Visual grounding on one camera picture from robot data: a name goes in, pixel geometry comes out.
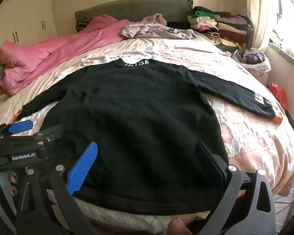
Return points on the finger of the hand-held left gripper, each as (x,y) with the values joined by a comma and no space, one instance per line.
(51,131)
(20,126)

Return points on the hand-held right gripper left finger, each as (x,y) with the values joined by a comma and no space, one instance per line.
(82,169)

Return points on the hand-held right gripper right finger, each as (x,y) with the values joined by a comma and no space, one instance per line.
(212,162)

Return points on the black sweater with orange cuffs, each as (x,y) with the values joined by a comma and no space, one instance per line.
(127,117)

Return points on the clear plastic bag of clothes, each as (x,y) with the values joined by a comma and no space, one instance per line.
(253,60)

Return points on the stack of folded clothes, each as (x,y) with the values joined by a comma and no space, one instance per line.
(225,27)

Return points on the pile of lavender clothes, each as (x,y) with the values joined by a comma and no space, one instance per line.
(156,30)

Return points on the person's left hand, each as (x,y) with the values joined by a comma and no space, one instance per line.
(14,179)

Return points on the person's right hand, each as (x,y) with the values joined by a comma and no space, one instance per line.
(178,227)

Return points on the pink floral bed blanket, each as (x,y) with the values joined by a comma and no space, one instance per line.
(247,137)

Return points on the pink duvet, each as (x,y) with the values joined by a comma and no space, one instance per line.
(46,51)

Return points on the red plastic bag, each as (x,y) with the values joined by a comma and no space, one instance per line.
(278,95)

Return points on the striped pillow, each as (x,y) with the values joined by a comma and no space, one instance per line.
(82,24)

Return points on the cream wardrobe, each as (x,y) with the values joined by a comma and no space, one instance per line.
(27,12)

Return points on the green windowsill cover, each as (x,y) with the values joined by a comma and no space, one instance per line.
(288,58)

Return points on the dark cloth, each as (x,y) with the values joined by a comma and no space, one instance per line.
(177,25)

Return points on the green padded headboard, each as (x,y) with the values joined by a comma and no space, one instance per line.
(142,9)

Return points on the cream curtain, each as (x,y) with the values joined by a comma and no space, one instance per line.
(262,17)

